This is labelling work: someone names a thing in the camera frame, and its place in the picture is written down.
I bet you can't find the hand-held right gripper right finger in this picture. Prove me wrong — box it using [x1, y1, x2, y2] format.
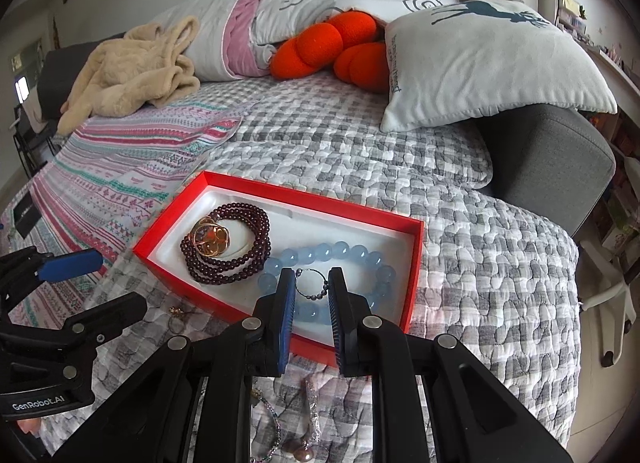
[327, 267, 576, 463]

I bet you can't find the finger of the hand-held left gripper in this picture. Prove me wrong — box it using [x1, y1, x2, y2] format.
[0, 291, 149, 346]
[0, 245, 104, 296]

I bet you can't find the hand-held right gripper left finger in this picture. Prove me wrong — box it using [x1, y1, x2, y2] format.
[50, 268, 297, 463]

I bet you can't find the silver hoop earring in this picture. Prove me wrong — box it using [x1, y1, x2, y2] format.
[294, 268, 332, 302]

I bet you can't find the red jewelry box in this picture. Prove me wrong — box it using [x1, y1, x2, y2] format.
[132, 171, 425, 369]

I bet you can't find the black card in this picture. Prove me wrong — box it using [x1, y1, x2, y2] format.
[12, 197, 41, 238]

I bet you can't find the earring in clear packet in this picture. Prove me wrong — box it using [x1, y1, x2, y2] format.
[303, 377, 322, 444]

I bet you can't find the striped patterned blanket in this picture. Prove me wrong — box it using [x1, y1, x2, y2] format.
[0, 93, 261, 329]

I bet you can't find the gold flower brooch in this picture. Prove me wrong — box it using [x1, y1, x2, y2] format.
[190, 216, 232, 259]

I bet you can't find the pink pearl earring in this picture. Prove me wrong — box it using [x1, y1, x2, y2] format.
[285, 439, 316, 463]

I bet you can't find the black chair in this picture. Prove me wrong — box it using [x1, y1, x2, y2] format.
[12, 106, 61, 176]

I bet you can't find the beige plush garment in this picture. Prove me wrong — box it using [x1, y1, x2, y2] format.
[57, 16, 202, 136]

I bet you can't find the grey sofa armrest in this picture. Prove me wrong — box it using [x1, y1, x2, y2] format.
[475, 104, 617, 239]

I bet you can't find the white chair base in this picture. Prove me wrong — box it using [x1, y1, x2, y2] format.
[577, 240, 640, 369]

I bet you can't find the orange knot cushion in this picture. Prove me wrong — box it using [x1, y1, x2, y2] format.
[270, 9, 391, 92]

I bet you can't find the white deer print pillow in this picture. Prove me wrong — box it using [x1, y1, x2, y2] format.
[380, 0, 619, 133]

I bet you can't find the white patterned pillow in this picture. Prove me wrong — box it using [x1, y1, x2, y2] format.
[149, 0, 461, 82]

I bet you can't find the light blue bead bracelet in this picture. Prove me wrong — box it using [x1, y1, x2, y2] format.
[257, 241, 398, 327]

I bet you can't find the dark red bead bracelet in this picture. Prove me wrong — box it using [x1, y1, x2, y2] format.
[181, 202, 272, 286]

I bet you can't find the necklace with pearl pendant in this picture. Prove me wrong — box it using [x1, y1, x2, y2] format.
[250, 388, 283, 463]

